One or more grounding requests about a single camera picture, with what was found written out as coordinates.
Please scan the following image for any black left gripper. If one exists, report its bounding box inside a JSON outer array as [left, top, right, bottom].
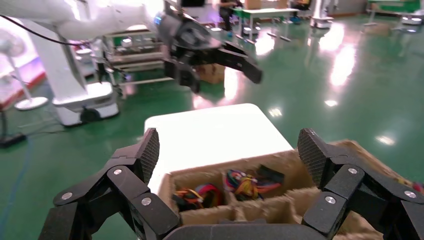
[[158, 13, 264, 94]]

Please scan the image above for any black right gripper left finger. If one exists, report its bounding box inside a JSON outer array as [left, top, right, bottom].
[[39, 127, 181, 240]]

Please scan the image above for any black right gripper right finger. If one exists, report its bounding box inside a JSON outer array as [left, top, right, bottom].
[[297, 128, 424, 240]]

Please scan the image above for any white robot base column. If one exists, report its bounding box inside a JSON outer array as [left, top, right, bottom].
[[19, 19, 121, 127]]

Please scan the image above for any tan cardboard box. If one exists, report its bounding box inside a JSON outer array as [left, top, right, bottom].
[[195, 62, 227, 85]]

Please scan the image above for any person in dark clothes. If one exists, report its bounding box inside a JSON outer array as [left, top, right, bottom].
[[218, 0, 244, 32]]

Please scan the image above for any metal shelf rack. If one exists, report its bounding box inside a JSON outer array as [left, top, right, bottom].
[[100, 29, 173, 88]]

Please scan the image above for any green top work table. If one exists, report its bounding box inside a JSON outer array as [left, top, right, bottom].
[[364, 0, 424, 26], [231, 7, 301, 42]]

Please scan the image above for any brown cardboard divider box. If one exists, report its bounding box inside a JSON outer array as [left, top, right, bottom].
[[157, 139, 424, 240]]

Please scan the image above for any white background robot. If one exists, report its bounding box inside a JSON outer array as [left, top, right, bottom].
[[309, 0, 335, 30]]

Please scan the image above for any black stand base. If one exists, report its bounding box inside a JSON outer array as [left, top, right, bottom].
[[0, 109, 27, 149]]

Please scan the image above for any wire bundle bottom cell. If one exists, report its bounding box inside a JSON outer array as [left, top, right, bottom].
[[171, 183, 225, 213]]

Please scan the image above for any wire bundle cell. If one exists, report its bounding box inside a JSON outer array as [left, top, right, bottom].
[[171, 183, 225, 213], [224, 164, 286, 202]]

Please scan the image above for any wire bundle left cell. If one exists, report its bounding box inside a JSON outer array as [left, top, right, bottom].
[[224, 164, 286, 202]]

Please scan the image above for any blue floor cable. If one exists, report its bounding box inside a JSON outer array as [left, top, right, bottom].
[[0, 137, 34, 233]]

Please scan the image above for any white pedestal fan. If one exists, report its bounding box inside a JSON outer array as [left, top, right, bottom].
[[0, 28, 50, 112]]

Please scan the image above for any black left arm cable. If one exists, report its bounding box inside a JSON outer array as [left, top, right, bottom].
[[0, 14, 98, 47]]

